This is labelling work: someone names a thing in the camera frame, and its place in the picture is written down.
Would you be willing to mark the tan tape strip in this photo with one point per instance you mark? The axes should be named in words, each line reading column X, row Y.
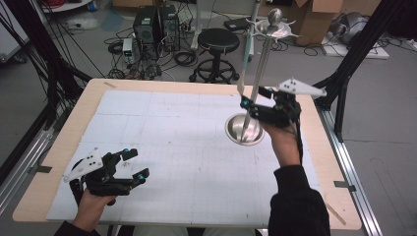
column 336, row 214

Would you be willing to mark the person's left hand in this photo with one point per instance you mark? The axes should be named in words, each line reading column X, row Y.
column 90, row 209

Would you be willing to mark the black tape piece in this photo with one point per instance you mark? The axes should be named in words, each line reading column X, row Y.
column 344, row 185
column 41, row 169

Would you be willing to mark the white flat board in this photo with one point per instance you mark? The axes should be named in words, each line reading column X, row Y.
column 357, row 49

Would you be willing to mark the white power supply unit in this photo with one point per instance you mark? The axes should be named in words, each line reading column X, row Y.
column 128, row 49

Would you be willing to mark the black computer tower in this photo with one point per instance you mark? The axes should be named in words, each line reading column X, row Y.
column 146, row 26
column 170, row 28

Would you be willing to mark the black round stool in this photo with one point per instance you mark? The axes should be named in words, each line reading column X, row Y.
column 218, row 40

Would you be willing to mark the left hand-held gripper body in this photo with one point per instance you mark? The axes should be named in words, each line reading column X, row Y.
column 87, row 164

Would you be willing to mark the person's right hand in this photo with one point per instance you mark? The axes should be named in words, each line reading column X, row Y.
column 285, row 144

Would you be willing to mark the black metal frame post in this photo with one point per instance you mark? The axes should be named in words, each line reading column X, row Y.
column 49, row 65
column 354, row 59

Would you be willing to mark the grey bag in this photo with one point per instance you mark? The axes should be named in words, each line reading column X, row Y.
column 350, row 28

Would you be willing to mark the white grid mat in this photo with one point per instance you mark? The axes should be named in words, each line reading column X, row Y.
column 180, row 137

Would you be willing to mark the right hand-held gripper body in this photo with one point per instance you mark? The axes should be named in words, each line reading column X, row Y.
column 282, row 109

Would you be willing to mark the white metal desk leg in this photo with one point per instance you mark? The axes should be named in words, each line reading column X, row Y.
column 255, row 13
column 197, row 23

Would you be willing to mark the open cardboard box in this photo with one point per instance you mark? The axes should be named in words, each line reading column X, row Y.
column 314, row 19

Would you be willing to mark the black flat device box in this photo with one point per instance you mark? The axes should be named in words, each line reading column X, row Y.
column 236, row 24

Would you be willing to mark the aluminium rail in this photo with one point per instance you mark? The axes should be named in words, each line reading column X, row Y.
column 23, row 167
column 347, row 157

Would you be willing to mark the metal utensil stand with hooks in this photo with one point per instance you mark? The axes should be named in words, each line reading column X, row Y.
column 262, row 65

